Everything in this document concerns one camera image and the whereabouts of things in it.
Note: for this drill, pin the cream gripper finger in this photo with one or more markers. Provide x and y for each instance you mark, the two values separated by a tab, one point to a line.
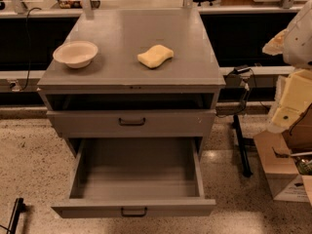
293	97
276	45

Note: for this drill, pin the yellow sponge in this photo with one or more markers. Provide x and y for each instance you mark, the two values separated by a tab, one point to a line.
155	56

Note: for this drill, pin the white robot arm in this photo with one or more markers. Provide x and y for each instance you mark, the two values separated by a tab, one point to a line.
295	44

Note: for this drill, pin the closed grey middle drawer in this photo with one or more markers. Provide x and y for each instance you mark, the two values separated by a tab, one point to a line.
132	123

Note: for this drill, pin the grey drawer cabinet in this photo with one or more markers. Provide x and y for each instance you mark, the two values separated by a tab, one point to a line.
116	80

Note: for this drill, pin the open grey bottom drawer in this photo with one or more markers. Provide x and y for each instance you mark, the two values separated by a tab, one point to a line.
136	177

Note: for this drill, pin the black stand with adapter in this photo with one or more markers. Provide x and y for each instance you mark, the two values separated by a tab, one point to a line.
244	72

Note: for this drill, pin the cardboard box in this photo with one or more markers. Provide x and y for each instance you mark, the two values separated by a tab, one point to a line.
285	181

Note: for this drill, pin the white bowl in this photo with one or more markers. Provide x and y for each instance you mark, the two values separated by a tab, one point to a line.
76	54

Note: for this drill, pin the black stand bottom left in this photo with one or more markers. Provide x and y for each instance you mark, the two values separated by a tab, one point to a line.
18	209

